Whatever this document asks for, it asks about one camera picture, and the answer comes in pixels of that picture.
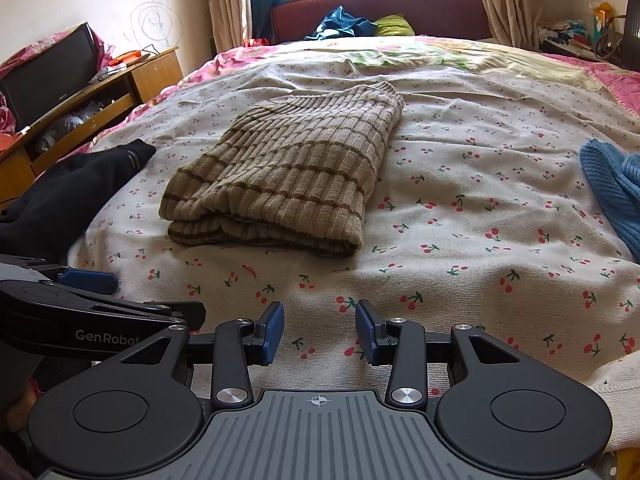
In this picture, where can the beige curtain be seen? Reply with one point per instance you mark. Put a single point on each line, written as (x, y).
(227, 5)
(505, 0)

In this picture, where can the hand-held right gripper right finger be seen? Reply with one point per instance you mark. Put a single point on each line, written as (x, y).
(364, 332)

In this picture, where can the wooden desk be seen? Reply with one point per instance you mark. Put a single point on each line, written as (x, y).
(155, 70)

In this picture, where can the blue knit garment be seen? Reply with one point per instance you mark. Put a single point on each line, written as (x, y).
(615, 190)

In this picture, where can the orange item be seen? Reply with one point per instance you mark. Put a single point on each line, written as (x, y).
(125, 57)

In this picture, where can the red shiny bag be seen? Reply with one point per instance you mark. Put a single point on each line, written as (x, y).
(256, 42)

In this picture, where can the cherry print bed sheet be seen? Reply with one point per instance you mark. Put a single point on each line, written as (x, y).
(450, 210)

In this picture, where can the orange cloth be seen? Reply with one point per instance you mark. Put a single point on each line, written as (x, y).
(7, 141)

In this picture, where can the blue shiny cloth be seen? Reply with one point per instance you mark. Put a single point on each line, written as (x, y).
(340, 22)

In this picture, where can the white knit garment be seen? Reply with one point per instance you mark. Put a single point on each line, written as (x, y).
(620, 390)

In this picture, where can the black garment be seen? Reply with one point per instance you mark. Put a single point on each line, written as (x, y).
(65, 195)

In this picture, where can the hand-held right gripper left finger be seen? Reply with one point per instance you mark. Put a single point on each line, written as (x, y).
(272, 330)

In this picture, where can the maroon headboard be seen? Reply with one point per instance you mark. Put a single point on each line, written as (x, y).
(440, 10)

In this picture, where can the black speaker box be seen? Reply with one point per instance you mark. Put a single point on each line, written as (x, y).
(50, 80)

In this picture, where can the pile of bedside clutter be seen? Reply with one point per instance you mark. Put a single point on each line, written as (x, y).
(575, 35)

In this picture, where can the yellow-green cloth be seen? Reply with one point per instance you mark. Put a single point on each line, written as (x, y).
(392, 25)

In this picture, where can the blue plastic bag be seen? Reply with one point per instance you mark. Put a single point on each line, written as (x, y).
(265, 0)

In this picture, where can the beige striped knit sweater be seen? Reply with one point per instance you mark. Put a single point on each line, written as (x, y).
(290, 160)

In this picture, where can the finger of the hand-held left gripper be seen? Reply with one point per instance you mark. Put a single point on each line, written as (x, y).
(190, 312)
(85, 280)

